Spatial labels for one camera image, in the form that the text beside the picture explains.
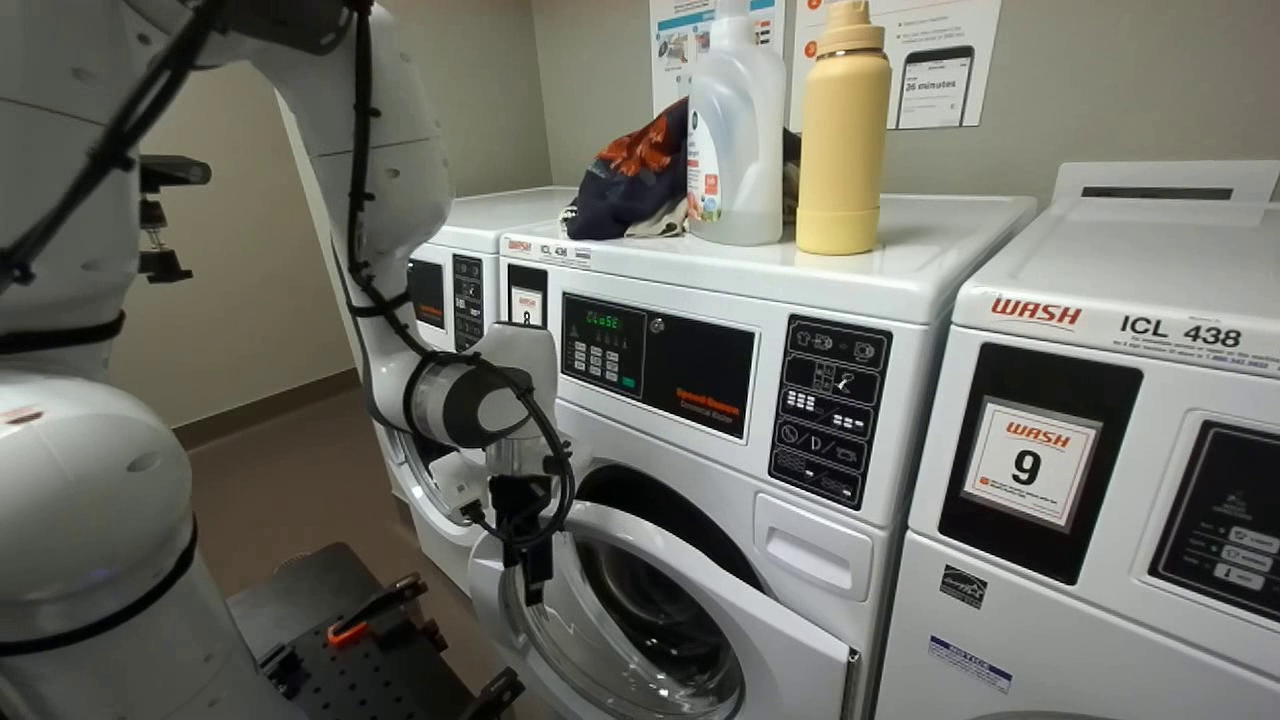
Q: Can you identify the blue white label sticker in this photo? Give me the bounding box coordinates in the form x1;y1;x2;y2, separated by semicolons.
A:
923;630;1019;699

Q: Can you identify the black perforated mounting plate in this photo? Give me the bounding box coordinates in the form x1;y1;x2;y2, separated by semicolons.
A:
259;608;527;720

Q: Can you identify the wall poster with phone picture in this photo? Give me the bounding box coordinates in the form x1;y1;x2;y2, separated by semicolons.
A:
788;0;1008;134

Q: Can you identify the grey cart platform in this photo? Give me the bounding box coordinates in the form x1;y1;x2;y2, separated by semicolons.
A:
220;535;536;720

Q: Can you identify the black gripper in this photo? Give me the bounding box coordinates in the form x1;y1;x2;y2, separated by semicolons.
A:
484;469;561;610

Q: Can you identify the small white number sticker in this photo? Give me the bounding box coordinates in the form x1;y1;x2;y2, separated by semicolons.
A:
506;285;552;332

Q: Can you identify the white washing machine with bottles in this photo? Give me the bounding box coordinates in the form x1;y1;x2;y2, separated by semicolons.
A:
491;189;1043;720

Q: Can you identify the white round washer door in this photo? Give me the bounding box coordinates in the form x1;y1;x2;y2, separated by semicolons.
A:
465;496;858;720
378;430;498;563

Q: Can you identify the white washing machine plain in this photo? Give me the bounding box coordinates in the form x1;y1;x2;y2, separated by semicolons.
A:
376;183;579;604

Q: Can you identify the dark orange cloth bag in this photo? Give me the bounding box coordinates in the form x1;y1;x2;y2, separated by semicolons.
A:
561;94;701;244

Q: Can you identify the clear plastic detergent jug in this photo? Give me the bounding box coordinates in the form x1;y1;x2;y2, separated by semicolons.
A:
684;9;791;252

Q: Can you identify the black camera stand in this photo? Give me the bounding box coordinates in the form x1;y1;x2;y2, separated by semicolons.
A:
132;150;216;288

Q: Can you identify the white washing machine number nine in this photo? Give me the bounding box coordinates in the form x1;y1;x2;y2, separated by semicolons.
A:
873;156;1280;720

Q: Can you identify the white number nine sticker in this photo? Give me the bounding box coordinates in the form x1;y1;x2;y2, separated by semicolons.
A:
960;392;1109;535

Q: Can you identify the red handled black clamp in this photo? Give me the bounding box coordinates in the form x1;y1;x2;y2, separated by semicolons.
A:
318;573;434;658

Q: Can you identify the blue white wall poster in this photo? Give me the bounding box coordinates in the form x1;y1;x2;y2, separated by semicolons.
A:
649;0;791;121

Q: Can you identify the yellow water bottle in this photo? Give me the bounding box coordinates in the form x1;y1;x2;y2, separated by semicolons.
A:
791;0;897;258

